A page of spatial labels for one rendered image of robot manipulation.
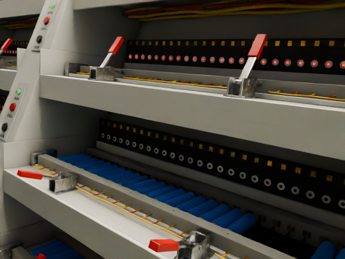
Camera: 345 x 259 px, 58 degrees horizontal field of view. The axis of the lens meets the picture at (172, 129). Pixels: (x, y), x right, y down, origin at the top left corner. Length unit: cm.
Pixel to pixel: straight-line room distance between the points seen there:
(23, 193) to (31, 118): 15
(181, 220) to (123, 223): 8
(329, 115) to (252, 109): 8
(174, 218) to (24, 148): 37
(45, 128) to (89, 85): 19
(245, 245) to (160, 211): 12
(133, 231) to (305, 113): 25
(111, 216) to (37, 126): 30
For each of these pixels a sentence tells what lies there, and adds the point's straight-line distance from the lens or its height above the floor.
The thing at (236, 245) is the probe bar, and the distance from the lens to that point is 38.
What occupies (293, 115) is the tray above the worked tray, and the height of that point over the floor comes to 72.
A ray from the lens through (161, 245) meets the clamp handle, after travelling 31.
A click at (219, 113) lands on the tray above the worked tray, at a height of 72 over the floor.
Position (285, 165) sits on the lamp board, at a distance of 48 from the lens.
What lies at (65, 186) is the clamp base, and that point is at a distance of 55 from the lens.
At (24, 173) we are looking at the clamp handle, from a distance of 51.
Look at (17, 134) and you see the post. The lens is 68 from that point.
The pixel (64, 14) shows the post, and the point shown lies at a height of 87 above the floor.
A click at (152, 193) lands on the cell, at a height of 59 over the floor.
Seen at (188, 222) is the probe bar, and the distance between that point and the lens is 41.
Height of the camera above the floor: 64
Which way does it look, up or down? 7 degrees up
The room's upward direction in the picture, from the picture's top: 18 degrees clockwise
